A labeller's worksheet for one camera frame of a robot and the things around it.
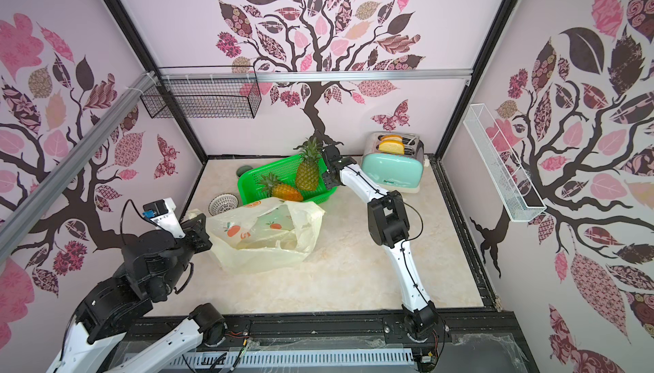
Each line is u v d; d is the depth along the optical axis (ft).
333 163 2.57
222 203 3.29
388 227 2.01
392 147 3.21
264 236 2.89
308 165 3.29
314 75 3.04
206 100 3.98
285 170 3.43
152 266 1.34
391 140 3.28
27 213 1.68
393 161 3.16
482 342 2.37
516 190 2.49
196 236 1.71
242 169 3.50
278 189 3.19
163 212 1.64
